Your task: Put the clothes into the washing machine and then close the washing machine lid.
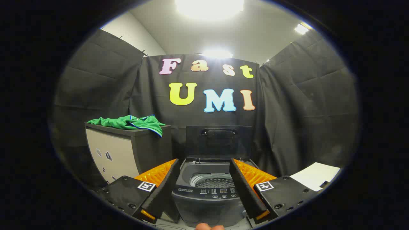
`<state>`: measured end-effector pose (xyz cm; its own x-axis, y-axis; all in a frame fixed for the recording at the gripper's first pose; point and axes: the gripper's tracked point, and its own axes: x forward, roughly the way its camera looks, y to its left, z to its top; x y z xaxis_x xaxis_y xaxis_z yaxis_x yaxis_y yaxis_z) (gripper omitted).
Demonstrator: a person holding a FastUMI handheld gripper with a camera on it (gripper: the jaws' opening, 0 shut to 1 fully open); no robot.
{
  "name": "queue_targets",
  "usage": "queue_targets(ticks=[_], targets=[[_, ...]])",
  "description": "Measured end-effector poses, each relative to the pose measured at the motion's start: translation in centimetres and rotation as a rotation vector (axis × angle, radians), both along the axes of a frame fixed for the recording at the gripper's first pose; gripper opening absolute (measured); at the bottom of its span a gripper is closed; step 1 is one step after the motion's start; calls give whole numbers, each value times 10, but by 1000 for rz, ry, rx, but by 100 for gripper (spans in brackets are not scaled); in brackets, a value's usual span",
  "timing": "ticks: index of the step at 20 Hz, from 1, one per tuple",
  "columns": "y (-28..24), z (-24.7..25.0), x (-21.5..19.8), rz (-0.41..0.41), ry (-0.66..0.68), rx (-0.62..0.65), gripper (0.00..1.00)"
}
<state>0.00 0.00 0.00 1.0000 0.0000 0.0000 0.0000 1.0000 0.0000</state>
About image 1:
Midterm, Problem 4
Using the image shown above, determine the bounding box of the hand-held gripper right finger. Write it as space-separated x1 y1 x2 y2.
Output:
229 158 320 224

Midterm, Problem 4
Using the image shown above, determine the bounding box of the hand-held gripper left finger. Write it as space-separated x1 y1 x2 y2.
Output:
96 159 181 224

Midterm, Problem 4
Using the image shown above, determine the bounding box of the grey washing machine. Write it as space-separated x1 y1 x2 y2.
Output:
172 157 259 228

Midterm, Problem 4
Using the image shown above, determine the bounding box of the green polo shirt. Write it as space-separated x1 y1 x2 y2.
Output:
87 115 166 138

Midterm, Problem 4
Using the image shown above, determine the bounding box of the dark cabinet with beige door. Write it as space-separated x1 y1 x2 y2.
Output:
85 123 173 186

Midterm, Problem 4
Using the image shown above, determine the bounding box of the white flat panel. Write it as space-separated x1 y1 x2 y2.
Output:
289 162 341 191

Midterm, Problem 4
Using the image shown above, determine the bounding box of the black backdrop cloth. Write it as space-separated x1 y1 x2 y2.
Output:
53 29 360 179

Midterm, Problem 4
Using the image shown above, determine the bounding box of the ceiling light panel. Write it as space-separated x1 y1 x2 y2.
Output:
201 50 234 59
175 0 245 19
294 23 312 35

